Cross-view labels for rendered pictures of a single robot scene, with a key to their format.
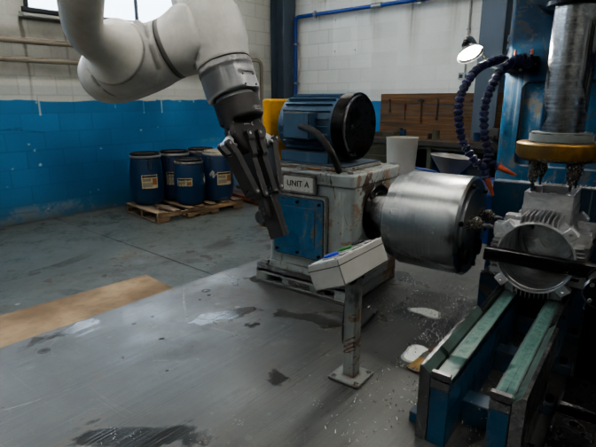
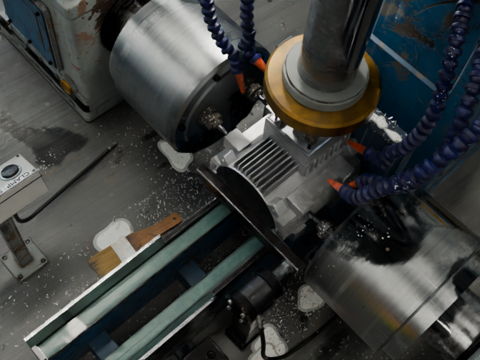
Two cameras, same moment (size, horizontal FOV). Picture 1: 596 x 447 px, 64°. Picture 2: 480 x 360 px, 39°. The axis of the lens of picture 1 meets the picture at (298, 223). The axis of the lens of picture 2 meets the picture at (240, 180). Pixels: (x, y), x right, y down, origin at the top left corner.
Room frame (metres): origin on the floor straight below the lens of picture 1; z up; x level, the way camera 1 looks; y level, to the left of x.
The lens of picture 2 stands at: (0.43, -0.53, 2.08)
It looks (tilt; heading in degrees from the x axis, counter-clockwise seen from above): 61 degrees down; 3
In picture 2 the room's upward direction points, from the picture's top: 9 degrees clockwise
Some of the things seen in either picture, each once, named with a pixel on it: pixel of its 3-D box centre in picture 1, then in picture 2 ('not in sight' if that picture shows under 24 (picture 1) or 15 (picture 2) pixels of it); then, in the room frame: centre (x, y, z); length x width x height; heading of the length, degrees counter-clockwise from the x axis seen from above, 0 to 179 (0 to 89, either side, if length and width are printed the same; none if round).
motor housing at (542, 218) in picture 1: (543, 247); (284, 169); (1.06, -0.57, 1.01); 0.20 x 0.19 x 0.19; 144
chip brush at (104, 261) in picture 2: (439, 353); (137, 242); (0.95, -0.31, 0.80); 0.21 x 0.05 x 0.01; 137
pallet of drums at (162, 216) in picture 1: (184, 180); not in sight; (5.87, 1.41, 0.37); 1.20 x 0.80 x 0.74; 134
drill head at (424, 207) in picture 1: (418, 218); (173, 56); (1.24, -0.32, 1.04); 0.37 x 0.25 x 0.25; 54
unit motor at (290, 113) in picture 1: (310, 166); not in sight; (1.41, -0.04, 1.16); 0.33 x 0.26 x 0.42; 54
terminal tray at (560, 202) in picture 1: (551, 205); (308, 129); (1.09, -0.59, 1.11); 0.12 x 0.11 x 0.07; 144
